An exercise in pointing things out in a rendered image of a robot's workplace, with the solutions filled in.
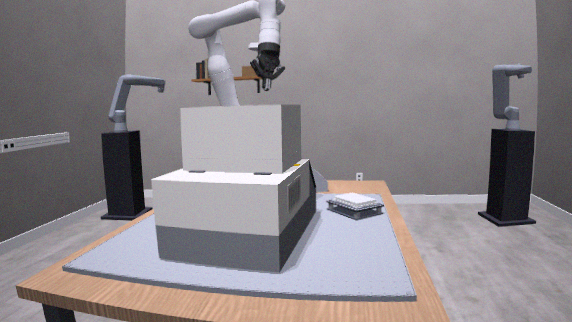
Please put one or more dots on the white real-time pcr machine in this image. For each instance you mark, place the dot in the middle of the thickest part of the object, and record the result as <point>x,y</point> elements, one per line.
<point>244,196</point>

